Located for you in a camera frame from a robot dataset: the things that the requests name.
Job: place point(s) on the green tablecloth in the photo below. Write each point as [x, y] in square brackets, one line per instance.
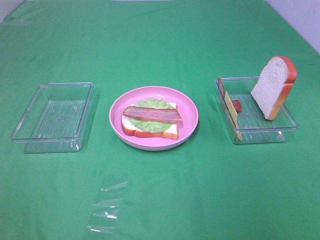
[206, 189]

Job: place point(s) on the yellow cheese slice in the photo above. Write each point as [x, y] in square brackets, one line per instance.
[233, 119]

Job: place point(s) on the pink round plate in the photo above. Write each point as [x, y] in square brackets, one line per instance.
[186, 108]

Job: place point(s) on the toast bread slice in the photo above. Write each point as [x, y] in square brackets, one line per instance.
[274, 85]
[129, 130]

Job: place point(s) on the bacon strip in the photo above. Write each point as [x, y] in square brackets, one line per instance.
[162, 115]

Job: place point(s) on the right clear plastic tray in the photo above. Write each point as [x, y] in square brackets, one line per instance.
[253, 126]

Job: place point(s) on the left clear plastic tray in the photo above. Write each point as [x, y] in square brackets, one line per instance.
[56, 119]

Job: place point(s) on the clear plastic film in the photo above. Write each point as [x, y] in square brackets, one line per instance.
[106, 207]

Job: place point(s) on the clear plastic tray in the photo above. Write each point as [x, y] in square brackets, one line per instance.
[253, 126]
[56, 119]

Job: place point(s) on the green lettuce leaf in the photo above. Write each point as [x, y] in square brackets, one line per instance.
[152, 126]

